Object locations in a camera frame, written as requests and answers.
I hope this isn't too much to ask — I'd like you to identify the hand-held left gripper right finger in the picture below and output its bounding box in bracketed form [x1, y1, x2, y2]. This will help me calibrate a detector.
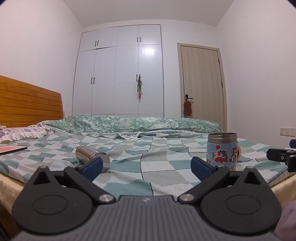
[177, 157, 269, 205]

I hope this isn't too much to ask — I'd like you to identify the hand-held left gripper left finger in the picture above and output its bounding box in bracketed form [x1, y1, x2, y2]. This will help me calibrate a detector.
[28, 157, 116, 206]

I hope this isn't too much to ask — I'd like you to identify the blue cartoon print steel cup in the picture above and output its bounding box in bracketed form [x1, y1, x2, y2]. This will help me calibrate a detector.
[206, 132, 241, 172]

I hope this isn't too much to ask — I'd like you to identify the checkered green bedsheet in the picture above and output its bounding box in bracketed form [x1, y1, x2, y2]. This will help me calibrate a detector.
[0, 132, 292, 197]

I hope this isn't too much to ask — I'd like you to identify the green floral quilt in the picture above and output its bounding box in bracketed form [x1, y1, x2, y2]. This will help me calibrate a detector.
[44, 114, 221, 139]

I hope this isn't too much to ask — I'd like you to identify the brown hanging bag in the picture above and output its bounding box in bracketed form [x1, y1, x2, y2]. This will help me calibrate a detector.
[183, 101, 193, 118]

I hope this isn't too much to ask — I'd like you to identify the person's pink clothing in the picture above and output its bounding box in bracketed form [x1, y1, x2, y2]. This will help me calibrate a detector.
[275, 201, 296, 235]

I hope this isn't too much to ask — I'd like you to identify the purple floral pillow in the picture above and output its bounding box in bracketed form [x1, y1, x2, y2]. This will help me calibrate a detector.
[0, 125, 49, 145]

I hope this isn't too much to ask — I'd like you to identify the light wooden door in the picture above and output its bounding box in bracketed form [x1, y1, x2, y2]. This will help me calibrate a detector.
[177, 42, 228, 132]

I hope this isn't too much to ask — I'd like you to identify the red flat book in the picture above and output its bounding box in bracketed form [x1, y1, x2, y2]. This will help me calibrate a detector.
[0, 146, 28, 156]

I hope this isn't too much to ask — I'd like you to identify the wooden headboard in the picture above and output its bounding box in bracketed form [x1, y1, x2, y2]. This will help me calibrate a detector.
[0, 75, 64, 128]

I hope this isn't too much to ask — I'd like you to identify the green hanging toy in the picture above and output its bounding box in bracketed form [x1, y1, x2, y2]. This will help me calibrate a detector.
[136, 74, 144, 100]

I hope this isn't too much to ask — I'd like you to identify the white wardrobe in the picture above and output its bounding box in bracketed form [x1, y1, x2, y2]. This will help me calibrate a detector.
[72, 24, 165, 118]

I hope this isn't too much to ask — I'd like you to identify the white wall socket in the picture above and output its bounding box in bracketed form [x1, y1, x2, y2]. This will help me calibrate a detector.
[280, 127, 296, 137]

